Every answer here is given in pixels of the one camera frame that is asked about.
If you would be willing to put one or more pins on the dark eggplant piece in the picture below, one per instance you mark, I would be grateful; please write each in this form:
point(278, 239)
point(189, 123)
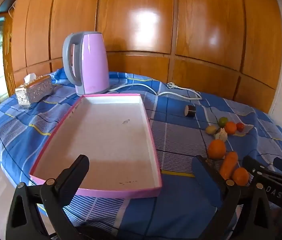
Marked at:
point(190, 110)

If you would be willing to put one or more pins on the white tissue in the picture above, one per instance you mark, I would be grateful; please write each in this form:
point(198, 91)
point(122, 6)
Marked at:
point(30, 78)

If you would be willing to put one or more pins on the pale yellow fruit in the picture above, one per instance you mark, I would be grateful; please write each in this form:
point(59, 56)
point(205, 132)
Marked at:
point(211, 129)

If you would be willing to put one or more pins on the red tomato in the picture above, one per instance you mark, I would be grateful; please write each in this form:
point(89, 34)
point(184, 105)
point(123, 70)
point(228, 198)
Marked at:
point(240, 127)

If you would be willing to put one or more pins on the green lime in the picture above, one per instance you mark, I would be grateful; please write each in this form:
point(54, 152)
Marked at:
point(222, 121)

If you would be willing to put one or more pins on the small orange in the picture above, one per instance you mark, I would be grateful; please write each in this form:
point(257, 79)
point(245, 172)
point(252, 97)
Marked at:
point(230, 128)

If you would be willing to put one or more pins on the silver embossed tissue box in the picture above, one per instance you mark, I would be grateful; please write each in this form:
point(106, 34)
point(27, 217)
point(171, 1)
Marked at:
point(34, 91)

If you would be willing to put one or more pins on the large orange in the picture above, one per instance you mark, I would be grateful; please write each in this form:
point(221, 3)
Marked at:
point(216, 149)

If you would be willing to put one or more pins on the pink electric kettle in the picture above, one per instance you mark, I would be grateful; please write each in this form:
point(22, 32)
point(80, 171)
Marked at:
point(93, 62)

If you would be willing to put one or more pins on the white garlic bulb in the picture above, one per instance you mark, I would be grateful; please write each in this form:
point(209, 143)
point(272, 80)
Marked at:
point(221, 135)

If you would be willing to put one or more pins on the pink rimmed white tray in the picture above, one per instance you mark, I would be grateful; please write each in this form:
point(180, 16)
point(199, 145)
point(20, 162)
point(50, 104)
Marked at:
point(106, 135)

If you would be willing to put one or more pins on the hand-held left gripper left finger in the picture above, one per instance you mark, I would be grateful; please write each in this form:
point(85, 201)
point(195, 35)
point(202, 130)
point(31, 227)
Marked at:
point(78, 167)

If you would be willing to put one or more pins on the blue plaid cloth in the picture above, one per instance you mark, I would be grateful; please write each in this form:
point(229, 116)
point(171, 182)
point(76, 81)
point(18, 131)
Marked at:
point(176, 135)

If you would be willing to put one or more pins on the wooden wardrobe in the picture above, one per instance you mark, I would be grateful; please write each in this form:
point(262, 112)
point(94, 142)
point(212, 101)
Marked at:
point(143, 17)

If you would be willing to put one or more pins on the orange carrot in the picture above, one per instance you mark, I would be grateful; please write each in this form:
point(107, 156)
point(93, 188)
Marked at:
point(228, 164)

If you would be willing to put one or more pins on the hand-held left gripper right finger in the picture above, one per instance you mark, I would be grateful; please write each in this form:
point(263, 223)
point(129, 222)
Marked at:
point(206, 180)

